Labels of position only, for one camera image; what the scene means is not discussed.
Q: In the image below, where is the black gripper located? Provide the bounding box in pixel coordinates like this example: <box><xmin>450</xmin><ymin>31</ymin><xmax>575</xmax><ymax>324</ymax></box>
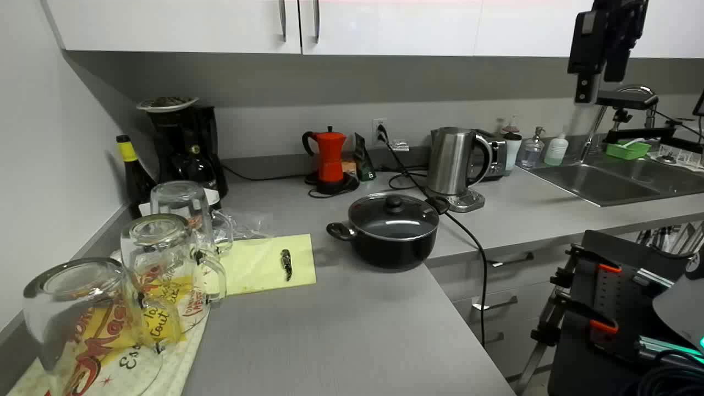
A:
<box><xmin>566</xmin><ymin>0</ymin><xmax>651</xmax><ymax>107</ymax></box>

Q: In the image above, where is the glass pot lid black knob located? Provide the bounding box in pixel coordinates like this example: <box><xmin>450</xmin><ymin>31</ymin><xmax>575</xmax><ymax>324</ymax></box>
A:
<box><xmin>345</xmin><ymin>191</ymin><xmax>439</xmax><ymax>243</ymax></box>

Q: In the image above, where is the red moka pot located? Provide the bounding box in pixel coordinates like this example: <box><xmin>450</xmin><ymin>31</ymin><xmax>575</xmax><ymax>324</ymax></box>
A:
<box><xmin>302</xmin><ymin>126</ymin><xmax>349</xmax><ymax>188</ymax></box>

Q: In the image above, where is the black cooking pot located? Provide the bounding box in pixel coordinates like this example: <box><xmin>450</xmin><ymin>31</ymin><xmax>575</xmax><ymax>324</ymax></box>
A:
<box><xmin>326</xmin><ymin>191</ymin><xmax>442</xmax><ymax>273</ymax></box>

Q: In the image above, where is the green sponge holder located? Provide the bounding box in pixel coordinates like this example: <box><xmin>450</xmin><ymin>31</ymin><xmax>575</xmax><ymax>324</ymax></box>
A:
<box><xmin>603</xmin><ymin>137</ymin><xmax>655</xmax><ymax>163</ymax></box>

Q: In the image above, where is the white dish soap bottle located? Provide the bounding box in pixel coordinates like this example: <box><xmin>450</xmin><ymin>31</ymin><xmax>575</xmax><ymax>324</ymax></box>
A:
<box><xmin>542</xmin><ymin>131</ymin><xmax>572</xmax><ymax>169</ymax></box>

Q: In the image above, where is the clear soap dispenser bottle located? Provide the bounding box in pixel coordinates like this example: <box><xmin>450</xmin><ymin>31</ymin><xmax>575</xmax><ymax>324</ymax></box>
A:
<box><xmin>516</xmin><ymin>126</ymin><xmax>550</xmax><ymax>174</ymax></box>

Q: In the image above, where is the stainless steel sink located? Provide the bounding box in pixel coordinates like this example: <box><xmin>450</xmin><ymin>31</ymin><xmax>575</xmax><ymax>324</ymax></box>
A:
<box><xmin>532</xmin><ymin>157</ymin><xmax>704</xmax><ymax>209</ymax></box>

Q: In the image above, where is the silver toaster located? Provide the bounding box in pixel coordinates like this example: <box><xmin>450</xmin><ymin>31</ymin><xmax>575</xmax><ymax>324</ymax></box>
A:
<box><xmin>471</xmin><ymin>131</ymin><xmax>525</xmax><ymax>184</ymax></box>

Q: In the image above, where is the white cabinet door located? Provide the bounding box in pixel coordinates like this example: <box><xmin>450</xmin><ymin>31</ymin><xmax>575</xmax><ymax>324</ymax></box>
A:
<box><xmin>300</xmin><ymin>0</ymin><xmax>601</xmax><ymax>59</ymax></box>
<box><xmin>42</xmin><ymin>0</ymin><xmax>304</xmax><ymax>55</ymax></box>

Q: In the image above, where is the stainless steel electric kettle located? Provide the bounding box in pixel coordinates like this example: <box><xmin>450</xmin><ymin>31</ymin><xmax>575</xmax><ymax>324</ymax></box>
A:
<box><xmin>426</xmin><ymin>126</ymin><xmax>495</xmax><ymax>199</ymax></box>

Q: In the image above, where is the cutlery in drying rack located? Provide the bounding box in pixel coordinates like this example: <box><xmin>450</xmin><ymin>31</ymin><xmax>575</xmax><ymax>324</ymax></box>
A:
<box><xmin>633</xmin><ymin>221</ymin><xmax>704</xmax><ymax>279</ymax></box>

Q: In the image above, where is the kettle power base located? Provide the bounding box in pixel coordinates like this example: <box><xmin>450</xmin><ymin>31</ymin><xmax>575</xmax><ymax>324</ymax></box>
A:
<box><xmin>431</xmin><ymin>188</ymin><xmax>488</xmax><ymax>217</ymax></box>

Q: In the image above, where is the orange black clamp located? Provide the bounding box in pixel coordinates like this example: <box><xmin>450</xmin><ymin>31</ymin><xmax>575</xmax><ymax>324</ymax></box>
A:
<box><xmin>547</xmin><ymin>244</ymin><xmax>627</xmax><ymax>298</ymax></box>
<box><xmin>527</xmin><ymin>291</ymin><xmax>623</xmax><ymax>348</ymax></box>

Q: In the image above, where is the black rounded plate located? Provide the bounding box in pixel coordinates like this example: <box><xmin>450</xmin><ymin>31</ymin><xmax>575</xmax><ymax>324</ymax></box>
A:
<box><xmin>651</xmin><ymin>273</ymin><xmax>704</xmax><ymax>352</ymax></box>

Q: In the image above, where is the black robot cart panel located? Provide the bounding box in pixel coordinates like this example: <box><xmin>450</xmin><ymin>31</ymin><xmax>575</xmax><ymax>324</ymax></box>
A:
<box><xmin>544</xmin><ymin>229</ymin><xmax>704</xmax><ymax>396</ymax></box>

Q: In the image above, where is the clear plastic bag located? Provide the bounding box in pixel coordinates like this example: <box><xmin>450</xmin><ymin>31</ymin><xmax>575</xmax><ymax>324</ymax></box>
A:
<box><xmin>208</xmin><ymin>209</ymin><xmax>280</xmax><ymax>243</ymax></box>

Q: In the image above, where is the yellow sticky notepad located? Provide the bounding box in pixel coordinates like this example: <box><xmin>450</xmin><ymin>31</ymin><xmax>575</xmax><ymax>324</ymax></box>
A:
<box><xmin>217</xmin><ymin>232</ymin><xmax>319</xmax><ymax>299</ymax></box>

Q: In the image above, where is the black coffee maker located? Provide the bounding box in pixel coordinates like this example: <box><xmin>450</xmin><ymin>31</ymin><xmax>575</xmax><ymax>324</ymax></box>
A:
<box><xmin>134</xmin><ymin>95</ymin><xmax>230</xmax><ymax>203</ymax></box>

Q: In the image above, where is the small upturned glass mug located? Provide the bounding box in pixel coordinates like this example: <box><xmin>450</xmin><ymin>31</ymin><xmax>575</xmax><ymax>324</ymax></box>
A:
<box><xmin>147</xmin><ymin>178</ymin><xmax>235</xmax><ymax>257</ymax></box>

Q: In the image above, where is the dark wine bottle yellow cap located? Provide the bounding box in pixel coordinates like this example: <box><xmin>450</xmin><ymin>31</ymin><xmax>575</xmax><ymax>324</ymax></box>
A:
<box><xmin>114</xmin><ymin>133</ymin><xmax>156</xmax><ymax>221</ymax></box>

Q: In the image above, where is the clear drinking glasses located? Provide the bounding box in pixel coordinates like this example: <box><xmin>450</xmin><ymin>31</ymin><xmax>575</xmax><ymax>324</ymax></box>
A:
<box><xmin>7</xmin><ymin>246</ymin><xmax>228</xmax><ymax>396</ymax></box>

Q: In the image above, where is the large upturned drinking glass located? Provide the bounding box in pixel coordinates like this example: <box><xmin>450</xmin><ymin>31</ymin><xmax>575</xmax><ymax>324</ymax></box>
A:
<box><xmin>20</xmin><ymin>256</ymin><xmax>149</xmax><ymax>396</ymax></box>

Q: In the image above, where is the black camera on tripod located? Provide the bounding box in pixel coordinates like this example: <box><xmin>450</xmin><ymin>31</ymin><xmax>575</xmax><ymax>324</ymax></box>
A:
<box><xmin>585</xmin><ymin>81</ymin><xmax>704</xmax><ymax>158</ymax></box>

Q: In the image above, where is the silver drawer handle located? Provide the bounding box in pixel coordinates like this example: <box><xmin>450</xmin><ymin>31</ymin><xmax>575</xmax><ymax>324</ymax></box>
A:
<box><xmin>468</xmin><ymin>294</ymin><xmax>520</xmax><ymax>315</ymax></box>
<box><xmin>488</xmin><ymin>250</ymin><xmax>537</xmax><ymax>271</ymax></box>

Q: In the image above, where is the black power cable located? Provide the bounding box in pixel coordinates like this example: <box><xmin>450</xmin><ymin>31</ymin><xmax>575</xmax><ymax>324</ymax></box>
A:
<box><xmin>373</xmin><ymin>123</ymin><xmax>492</xmax><ymax>348</ymax></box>

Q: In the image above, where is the white wall outlet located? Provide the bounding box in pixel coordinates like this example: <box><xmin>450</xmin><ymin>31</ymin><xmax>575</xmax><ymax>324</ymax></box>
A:
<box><xmin>369</xmin><ymin>117</ymin><xmax>391</xmax><ymax>145</ymax></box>

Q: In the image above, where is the silver cabinet handle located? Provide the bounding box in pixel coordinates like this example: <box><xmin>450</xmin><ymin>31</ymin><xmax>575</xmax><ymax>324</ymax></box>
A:
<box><xmin>311</xmin><ymin>0</ymin><xmax>324</xmax><ymax>44</ymax></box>
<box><xmin>278</xmin><ymin>0</ymin><xmax>290</xmax><ymax>44</ymax></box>

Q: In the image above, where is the teal and black cable bundle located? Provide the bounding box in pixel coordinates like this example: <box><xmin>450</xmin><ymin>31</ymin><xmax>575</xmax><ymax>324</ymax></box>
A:
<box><xmin>620</xmin><ymin>334</ymin><xmax>704</xmax><ymax>396</ymax></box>

